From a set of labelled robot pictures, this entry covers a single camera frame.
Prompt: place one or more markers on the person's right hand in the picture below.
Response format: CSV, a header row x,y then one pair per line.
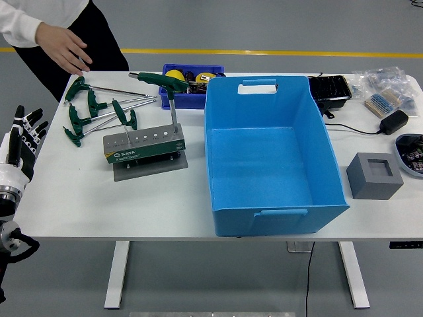
x,y
61,46

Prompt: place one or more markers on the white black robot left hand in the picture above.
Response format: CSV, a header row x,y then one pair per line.
x,y
13,165

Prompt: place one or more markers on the green silver wrench stand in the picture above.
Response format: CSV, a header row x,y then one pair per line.
x,y
145,155

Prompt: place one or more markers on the large blue plastic box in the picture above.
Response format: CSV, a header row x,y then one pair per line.
x,y
264,158

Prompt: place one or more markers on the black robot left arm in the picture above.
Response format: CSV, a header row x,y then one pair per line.
x,y
5,208

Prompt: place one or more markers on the person's right forearm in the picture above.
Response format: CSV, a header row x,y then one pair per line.
x,y
20,29

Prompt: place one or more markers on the person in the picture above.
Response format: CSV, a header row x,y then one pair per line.
x,y
99,39

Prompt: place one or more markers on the yellow lemon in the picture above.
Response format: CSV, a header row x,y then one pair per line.
x,y
175,73

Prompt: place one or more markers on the small blue parts bin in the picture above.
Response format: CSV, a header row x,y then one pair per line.
x,y
185,100

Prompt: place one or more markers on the yellow tape measure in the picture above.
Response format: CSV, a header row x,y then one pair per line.
x,y
198,79

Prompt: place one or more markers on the white table leg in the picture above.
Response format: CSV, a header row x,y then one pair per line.
x,y
355,274
117,274

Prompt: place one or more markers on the black plastic tray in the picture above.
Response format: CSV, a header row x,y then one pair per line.
x,y
330,89

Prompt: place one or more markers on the grey table foot plate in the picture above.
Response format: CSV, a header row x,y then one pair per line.
x,y
297,247

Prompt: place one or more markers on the clear plastic parts bags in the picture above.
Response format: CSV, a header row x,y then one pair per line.
x,y
383,77

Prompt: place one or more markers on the blue resistor strip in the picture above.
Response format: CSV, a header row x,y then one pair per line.
x,y
383,102

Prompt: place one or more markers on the grey foam block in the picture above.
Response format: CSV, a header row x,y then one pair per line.
x,y
373,178

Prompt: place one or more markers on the black power adapter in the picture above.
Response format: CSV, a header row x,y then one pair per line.
x,y
393,122

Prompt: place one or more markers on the oval grey dish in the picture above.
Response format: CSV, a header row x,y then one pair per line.
x,y
409,155

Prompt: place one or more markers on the black table control panel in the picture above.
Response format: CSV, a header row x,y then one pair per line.
x,y
406,245

